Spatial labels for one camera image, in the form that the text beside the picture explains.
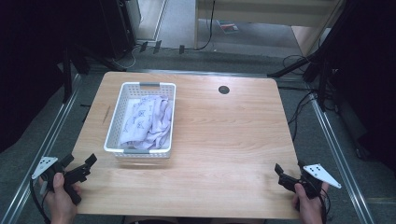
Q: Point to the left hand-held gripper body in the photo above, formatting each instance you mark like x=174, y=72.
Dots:
x=73, y=176

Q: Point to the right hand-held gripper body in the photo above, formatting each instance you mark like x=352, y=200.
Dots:
x=311, y=185

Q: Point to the person's right hand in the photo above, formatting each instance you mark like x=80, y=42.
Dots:
x=308, y=208

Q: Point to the person's left hand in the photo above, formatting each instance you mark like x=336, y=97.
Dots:
x=60, y=202

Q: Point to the white plastic basket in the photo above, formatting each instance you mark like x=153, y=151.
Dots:
x=115, y=124

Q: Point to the white patterned cloth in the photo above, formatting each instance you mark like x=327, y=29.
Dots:
x=149, y=124

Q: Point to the black metal stand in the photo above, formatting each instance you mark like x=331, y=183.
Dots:
x=323, y=84
x=67, y=77

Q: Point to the black table grommet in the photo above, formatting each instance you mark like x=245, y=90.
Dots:
x=223, y=90

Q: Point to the black cabinet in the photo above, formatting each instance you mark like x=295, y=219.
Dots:
x=118, y=28

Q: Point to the book on floor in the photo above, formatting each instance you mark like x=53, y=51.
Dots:
x=228, y=26

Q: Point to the metal floor rail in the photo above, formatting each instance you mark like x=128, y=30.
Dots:
x=40, y=152
x=339, y=155

